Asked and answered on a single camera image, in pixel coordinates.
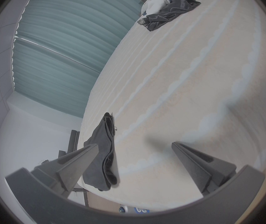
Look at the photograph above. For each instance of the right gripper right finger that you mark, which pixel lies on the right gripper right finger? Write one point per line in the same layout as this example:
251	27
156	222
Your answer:
205	171

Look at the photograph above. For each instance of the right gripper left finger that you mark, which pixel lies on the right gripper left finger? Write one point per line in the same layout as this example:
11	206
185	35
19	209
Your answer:
69	169

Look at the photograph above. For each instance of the black T-shirt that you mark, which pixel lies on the black T-shirt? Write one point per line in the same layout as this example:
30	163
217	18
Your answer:
100	153

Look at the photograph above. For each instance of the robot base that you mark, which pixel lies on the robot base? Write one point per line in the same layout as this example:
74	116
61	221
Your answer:
137	210

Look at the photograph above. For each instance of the bed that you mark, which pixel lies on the bed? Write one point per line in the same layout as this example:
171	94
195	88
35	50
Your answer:
182	90

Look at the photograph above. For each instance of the blue-green curtain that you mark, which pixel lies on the blue-green curtain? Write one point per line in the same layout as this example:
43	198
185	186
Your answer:
48	78
76	24

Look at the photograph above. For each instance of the black satin garment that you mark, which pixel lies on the black satin garment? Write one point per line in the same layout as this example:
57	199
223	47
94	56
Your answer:
170	12

